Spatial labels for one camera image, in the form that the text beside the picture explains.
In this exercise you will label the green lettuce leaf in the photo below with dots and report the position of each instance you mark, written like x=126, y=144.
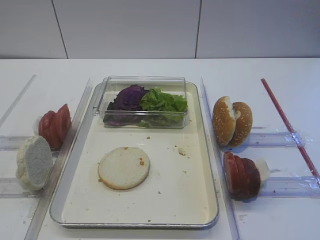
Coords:
x=156, y=100

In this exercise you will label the green lettuce in container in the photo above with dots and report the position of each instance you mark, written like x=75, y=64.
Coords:
x=170, y=118

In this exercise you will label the red meat patty slices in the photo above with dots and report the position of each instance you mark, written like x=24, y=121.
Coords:
x=242, y=175

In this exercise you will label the left tomato slices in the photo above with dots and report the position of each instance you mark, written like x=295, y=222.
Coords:
x=54, y=126

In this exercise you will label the white wedge behind patties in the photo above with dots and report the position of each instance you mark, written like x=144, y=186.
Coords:
x=263, y=169

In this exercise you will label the purple cabbage leaf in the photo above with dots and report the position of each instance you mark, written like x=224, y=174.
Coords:
x=127, y=99

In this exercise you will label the clear plastic container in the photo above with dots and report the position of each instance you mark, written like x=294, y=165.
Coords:
x=112, y=85

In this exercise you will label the bottom bun slice on tray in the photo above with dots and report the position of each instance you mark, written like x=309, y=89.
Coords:
x=124, y=168

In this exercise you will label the sesame bun front half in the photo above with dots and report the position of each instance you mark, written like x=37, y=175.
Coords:
x=223, y=120

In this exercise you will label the sesame bun half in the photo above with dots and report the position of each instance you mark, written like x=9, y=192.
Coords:
x=243, y=123
x=223, y=120

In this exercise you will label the cream metal tray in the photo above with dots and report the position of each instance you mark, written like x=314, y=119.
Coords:
x=179, y=192

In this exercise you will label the sesame bun rear half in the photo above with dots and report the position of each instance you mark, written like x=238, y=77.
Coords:
x=243, y=123

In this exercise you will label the red plastic rod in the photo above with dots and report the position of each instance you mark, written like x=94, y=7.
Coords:
x=289, y=127

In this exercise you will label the pale bun half left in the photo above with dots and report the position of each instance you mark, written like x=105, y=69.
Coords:
x=34, y=162

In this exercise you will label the clear holder upper right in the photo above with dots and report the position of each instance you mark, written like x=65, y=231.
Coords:
x=274, y=139

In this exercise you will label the clear holder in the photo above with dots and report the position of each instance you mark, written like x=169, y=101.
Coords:
x=12, y=143
x=274, y=139
x=291, y=187
x=10, y=188

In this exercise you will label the clear holder lower right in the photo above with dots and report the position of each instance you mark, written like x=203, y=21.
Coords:
x=291, y=187

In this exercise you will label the clear holder upper left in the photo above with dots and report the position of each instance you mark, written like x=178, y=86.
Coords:
x=12, y=143

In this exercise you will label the clear rod far left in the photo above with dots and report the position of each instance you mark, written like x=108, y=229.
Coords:
x=17, y=99

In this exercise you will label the clear holder lower left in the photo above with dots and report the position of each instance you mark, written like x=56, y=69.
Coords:
x=10, y=188

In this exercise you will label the clear rail left of tray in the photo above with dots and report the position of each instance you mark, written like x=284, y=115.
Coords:
x=49, y=189

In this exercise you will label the clear rail of tray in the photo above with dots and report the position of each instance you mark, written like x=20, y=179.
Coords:
x=49, y=189
x=219, y=165

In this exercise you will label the clear rail right of tray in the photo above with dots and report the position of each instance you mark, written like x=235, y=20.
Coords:
x=219, y=165

